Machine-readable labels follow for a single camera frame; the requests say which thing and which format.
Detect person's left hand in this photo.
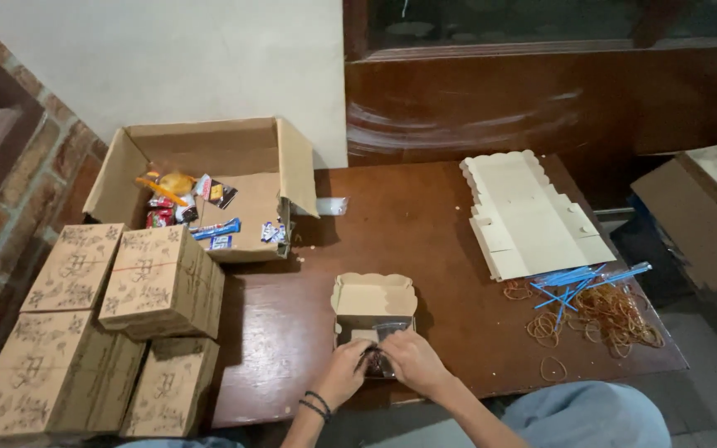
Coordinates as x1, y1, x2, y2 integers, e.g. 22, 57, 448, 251
317, 338, 380, 412

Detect person's right hand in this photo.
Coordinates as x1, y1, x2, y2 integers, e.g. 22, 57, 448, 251
380, 328, 457, 399

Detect dark snack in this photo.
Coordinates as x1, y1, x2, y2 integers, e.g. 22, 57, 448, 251
361, 345, 398, 380

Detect open small cardboard box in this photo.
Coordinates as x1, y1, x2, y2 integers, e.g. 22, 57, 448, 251
331, 272, 419, 380

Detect small blue white sweet packets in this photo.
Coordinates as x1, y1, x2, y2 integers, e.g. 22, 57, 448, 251
260, 221, 288, 245

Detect single tan rubber band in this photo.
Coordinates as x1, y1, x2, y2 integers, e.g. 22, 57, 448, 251
539, 355, 568, 383

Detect clear plastic bag roll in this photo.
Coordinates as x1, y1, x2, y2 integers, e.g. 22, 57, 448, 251
293, 197, 349, 217

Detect large open brown carton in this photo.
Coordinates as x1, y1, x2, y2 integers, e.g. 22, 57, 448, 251
82, 116, 321, 264

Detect stack of flat box blanks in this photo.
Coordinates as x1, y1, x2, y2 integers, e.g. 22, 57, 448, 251
459, 149, 617, 282

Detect bag of blue straws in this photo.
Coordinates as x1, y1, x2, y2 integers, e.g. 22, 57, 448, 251
529, 261, 654, 331

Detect blue wafer bar packet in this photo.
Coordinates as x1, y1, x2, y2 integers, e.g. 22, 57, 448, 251
190, 217, 242, 241

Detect closed printed cardboard box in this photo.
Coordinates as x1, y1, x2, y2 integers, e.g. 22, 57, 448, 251
0, 309, 146, 440
120, 336, 221, 438
20, 223, 127, 313
98, 224, 226, 341

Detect person's blue jeans leg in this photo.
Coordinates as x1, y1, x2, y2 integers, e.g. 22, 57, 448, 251
500, 380, 672, 448

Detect black packet with yellow cracker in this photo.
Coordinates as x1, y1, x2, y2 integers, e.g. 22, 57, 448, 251
195, 173, 239, 210

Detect pile of rubber bands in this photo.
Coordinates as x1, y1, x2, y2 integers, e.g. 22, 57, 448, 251
503, 279, 666, 360

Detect red snack packet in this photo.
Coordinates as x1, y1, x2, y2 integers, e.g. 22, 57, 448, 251
146, 195, 176, 229

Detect yellow bun in wrapper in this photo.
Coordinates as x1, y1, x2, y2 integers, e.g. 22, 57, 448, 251
158, 171, 198, 197

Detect long orange snack packet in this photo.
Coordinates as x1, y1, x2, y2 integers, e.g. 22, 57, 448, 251
134, 176, 190, 207

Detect heap of flattened brown cartons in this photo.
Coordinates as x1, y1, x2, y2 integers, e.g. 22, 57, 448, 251
630, 142, 717, 295

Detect black wrist bracelets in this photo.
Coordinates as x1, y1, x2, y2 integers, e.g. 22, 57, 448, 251
298, 390, 333, 424

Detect dark wooden window frame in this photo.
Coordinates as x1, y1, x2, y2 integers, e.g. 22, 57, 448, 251
342, 0, 717, 63

